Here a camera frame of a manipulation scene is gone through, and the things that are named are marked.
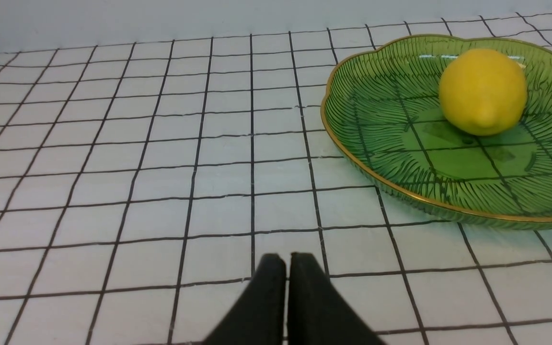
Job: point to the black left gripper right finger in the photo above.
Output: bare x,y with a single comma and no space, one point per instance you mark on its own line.
317,313

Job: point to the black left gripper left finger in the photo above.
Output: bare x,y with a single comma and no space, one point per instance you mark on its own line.
257,317

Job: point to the white black-grid tablecloth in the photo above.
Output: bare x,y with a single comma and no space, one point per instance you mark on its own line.
141,183

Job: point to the green glass leaf plate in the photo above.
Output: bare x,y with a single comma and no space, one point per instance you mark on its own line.
381,110

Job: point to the yellow lemon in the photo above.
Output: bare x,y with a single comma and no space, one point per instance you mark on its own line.
483,92

